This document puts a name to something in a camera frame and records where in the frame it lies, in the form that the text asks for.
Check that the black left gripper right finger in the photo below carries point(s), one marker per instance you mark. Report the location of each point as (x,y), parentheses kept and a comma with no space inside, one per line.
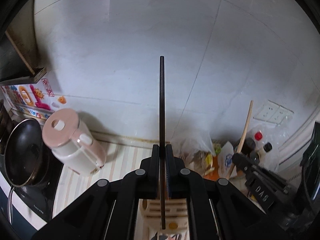
(216,209)

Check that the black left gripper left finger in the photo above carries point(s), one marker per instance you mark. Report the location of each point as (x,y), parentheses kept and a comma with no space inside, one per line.
(107,210)

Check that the light wooden chopstick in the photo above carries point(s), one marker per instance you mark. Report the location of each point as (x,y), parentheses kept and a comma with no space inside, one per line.
(242,139)

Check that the dark brown chopstick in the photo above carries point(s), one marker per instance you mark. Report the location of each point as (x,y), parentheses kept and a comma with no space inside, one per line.
(162,139)

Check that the orange seasoning packet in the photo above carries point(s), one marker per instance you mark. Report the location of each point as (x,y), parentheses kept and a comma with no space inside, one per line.
(213,173)

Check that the beige utensil holder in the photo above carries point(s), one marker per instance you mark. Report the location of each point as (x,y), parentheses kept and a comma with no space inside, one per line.
(149,224)

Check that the white blue seasoning packet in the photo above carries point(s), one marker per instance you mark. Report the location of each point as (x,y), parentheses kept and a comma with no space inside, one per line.
(224,159)

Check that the black cap sauce bottle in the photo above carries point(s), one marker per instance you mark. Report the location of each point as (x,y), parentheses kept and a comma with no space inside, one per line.
(259,156)

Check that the striped cat table mat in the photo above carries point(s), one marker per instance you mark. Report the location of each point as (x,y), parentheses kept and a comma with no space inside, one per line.
(121,159)

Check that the red cap dark bottle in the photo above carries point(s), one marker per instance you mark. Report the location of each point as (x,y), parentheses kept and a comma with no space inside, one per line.
(252,143)

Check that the pink white electric kettle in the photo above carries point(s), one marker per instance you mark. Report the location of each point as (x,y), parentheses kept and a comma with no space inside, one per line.
(72,143)

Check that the black frying pan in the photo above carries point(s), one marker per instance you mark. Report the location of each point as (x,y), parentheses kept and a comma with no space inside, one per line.
(25,159)

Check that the white wall socket panel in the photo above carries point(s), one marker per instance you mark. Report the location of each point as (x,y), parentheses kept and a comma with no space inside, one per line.
(273,113)

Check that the colourful wall sticker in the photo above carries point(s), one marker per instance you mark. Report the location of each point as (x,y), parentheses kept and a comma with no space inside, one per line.
(38,100)

